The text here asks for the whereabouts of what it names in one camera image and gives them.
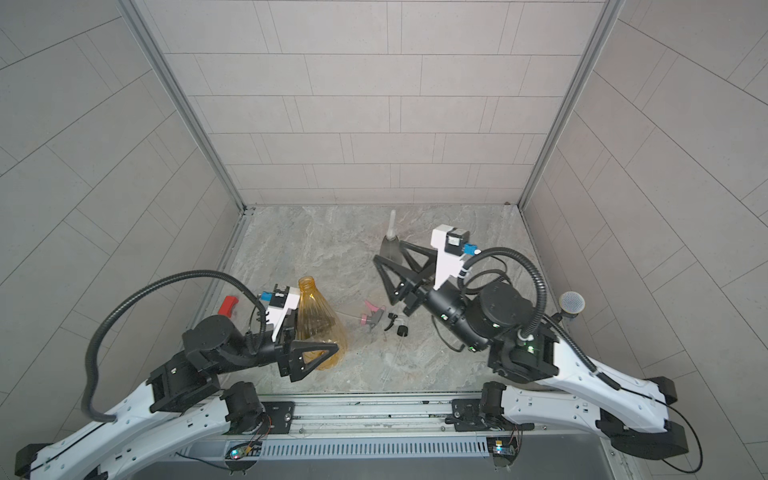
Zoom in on aluminium corner frame post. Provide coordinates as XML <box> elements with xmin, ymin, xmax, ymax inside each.
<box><xmin>517</xmin><ymin>0</ymin><xmax>624</xmax><ymax>212</ymax></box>
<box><xmin>116</xmin><ymin>0</ymin><xmax>248</xmax><ymax>213</ymax></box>

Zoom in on black corrugated right cable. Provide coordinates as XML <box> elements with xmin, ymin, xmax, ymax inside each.
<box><xmin>457</xmin><ymin>246</ymin><xmax>622</xmax><ymax>391</ymax></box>

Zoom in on black corrugated left cable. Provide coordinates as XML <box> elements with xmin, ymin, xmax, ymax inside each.
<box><xmin>80</xmin><ymin>269</ymin><xmax>268</xmax><ymax>423</ymax></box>

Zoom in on red spray nozzle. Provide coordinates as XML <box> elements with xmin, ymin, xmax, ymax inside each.
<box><xmin>217</xmin><ymin>295</ymin><xmax>239</xmax><ymax>319</ymax></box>

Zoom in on pink spray nozzle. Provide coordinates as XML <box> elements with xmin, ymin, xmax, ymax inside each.
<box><xmin>360</xmin><ymin>300</ymin><xmax>386</xmax><ymax>329</ymax></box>

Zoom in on aluminium corner frame post left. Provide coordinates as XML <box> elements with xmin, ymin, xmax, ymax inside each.
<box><xmin>116</xmin><ymin>0</ymin><xmax>248</xmax><ymax>213</ymax></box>

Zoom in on black spray nozzle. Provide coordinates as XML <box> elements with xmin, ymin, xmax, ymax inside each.
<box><xmin>384</xmin><ymin>312</ymin><xmax>409</xmax><ymax>338</ymax></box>

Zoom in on black corrugated cable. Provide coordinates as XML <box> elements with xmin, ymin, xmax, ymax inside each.
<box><xmin>80</xmin><ymin>269</ymin><xmax>268</xmax><ymax>423</ymax></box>
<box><xmin>457</xmin><ymin>246</ymin><xmax>622</xmax><ymax>391</ymax></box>

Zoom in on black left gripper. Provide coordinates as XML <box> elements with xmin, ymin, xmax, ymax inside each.
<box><xmin>214</xmin><ymin>308</ymin><xmax>337</xmax><ymax>384</ymax></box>

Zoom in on aluminium corner frame post right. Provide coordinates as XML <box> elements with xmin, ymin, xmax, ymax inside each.
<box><xmin>517</xmin><ymin>0</ymin><xmax>624</xmax><ymax>212</ymax></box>

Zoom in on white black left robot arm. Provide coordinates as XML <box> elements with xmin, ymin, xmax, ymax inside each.
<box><xmin>15</xmin><ymin>315</ymin><xmax>339</xmax><ymax>479</ymax></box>

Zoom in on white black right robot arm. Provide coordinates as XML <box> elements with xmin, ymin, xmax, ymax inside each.
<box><xmin>373</xmin><ymin>225</ymin><xmax>693</xmax><ymax>461</ymax></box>

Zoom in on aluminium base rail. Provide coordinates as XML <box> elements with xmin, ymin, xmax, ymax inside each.
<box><xmin>125</xmin><ymin>389</ymin><xmax>625</xmax><ymax>466</ymax></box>

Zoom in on clear grey spray bottle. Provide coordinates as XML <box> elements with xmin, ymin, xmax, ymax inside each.
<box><xmin>379</xmin><ymin>235</ymin><xmax>404</xmax><ymax>265</ymax></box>

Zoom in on orange translucent spray bottle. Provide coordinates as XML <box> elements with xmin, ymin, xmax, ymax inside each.
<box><xmin>297</xmin><ymin>276</ymin><xmax>348</xmax><ymax>371</ymax></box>

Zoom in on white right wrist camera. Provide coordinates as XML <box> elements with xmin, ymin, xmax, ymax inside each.
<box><xmin>430</xmin><ymin>224</ymin><xmax>481</xmax><ymax>290</ymax></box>

